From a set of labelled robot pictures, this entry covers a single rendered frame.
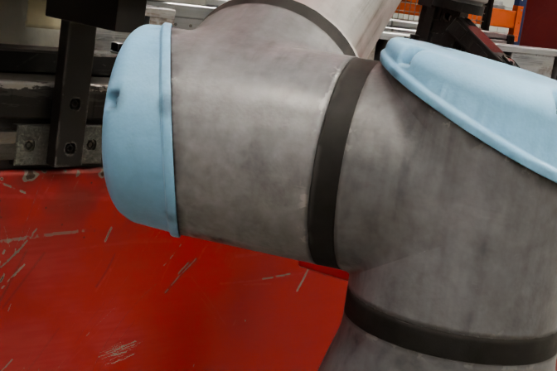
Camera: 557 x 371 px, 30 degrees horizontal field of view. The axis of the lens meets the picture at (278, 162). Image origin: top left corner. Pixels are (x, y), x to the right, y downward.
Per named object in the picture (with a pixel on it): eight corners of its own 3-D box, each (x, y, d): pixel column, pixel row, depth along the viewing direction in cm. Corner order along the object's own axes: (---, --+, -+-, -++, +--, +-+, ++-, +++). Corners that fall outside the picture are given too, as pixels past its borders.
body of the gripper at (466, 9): (416, 78, 149) (437, -6, 146) (471, 93, 145) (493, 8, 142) (393, 78, 142) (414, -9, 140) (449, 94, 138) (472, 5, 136)
